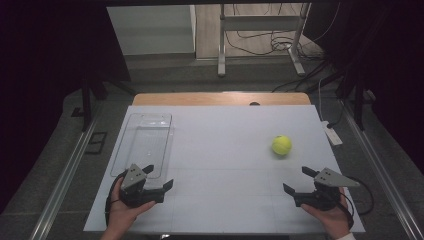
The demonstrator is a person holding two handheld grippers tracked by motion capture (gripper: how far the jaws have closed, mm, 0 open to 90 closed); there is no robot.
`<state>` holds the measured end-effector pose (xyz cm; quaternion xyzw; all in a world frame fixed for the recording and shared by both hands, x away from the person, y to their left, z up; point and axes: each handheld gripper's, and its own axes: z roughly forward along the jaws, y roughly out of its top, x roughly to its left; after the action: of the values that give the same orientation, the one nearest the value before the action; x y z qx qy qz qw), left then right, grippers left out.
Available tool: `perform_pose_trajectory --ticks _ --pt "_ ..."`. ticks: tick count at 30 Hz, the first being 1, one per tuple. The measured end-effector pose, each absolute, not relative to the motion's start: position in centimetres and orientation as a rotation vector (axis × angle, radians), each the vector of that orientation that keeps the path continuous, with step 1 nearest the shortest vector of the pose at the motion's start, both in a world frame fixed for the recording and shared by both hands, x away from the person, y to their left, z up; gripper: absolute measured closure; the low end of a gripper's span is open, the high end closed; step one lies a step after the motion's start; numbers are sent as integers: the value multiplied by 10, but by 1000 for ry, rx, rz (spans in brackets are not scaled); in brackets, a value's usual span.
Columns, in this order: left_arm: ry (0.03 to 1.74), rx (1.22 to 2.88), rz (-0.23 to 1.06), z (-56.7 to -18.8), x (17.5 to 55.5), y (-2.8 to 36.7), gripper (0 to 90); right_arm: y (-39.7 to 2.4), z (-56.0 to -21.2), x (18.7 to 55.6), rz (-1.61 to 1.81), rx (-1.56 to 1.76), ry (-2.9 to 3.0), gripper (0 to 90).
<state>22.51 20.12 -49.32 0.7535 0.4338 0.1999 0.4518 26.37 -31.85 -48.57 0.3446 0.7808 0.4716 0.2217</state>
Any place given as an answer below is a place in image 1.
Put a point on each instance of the dark curtain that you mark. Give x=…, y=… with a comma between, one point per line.
x=400, y=66
x=40, y=66

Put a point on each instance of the white metal desk frame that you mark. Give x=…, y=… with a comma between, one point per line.
x=260, y=23

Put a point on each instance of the white cabinet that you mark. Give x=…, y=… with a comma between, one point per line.
x=150, y=30

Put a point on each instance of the yellow tennis ball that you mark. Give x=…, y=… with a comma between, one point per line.
x=281, y=145

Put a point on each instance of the person's left hand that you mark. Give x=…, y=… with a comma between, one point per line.
x=121, y=215

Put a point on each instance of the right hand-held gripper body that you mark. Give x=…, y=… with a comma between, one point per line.
x=325, y=193

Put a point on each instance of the clear plastic tray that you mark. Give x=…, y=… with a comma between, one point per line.
x=146, y=143

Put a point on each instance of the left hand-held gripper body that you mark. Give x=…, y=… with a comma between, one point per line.
x=133, y=178

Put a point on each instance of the black round table grommet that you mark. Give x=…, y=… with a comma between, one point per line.
x=254, y=103

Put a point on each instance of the person's right hand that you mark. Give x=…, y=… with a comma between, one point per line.
x=331, y=221

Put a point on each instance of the black metal stand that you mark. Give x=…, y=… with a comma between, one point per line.
x=359, y=106
x=86, y=106

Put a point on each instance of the white power strip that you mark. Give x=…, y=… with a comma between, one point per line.
x=333, y=136

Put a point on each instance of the black floor frame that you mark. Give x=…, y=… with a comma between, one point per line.
x=96, y=143

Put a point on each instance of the aluminium rail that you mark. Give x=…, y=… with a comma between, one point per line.
x=383, y=166
x=63, y=186

